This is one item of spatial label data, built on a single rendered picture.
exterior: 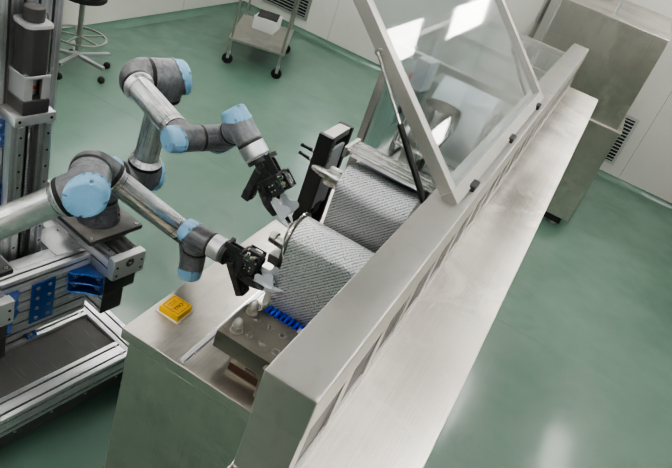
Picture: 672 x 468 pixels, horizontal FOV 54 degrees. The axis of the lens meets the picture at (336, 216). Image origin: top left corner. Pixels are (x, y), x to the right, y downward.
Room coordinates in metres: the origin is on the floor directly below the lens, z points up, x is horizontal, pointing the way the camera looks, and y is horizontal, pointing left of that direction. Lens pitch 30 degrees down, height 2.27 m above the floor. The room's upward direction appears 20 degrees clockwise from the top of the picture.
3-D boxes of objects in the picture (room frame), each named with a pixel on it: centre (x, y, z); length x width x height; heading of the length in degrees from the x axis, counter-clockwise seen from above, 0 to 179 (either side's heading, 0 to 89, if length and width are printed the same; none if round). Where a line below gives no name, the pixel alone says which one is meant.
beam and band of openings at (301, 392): (2.09, -0.45, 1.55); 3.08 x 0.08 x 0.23; 164
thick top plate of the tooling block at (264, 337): (1.35, -0.02, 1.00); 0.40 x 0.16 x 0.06; 74
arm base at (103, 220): (1.89, 0.80, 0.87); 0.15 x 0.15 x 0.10
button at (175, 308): (1.48, 0.35, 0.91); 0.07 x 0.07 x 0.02; 74
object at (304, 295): (1.47, -0.02, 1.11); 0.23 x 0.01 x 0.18; 74
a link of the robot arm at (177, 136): (1.73, 0.62, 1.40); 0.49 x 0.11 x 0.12; 47
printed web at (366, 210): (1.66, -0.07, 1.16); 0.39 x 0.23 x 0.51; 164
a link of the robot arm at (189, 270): (1.60, 0.37, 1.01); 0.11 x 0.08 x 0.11; 23
